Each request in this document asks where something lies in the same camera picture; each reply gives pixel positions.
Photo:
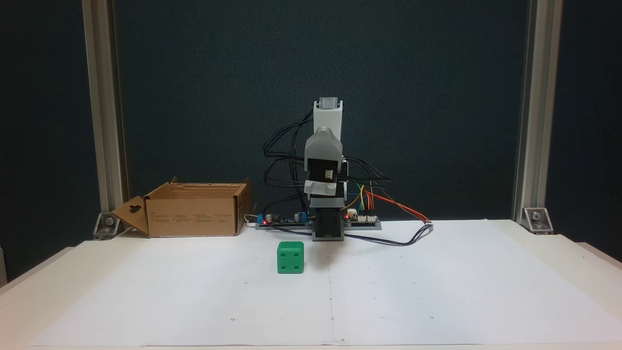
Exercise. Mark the aluminium frame post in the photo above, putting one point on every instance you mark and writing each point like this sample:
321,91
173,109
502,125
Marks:
537,97
102,97

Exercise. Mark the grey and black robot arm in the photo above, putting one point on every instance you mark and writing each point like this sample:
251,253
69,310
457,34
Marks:
328,116

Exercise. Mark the brown cardboard box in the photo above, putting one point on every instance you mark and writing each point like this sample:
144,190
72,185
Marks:
194,216

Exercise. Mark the metal corner bracket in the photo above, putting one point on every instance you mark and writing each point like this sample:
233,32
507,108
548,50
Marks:
108,224
537,218

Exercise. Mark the circuit board with white connectors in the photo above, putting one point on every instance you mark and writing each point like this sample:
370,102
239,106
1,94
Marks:
362,221

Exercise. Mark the circuit board with blue parts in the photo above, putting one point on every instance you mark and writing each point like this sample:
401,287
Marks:
284,221

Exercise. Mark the green die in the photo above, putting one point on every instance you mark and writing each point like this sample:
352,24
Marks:
290,260

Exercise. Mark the grey wide flat gripper finger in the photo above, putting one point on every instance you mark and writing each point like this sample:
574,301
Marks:
325,202

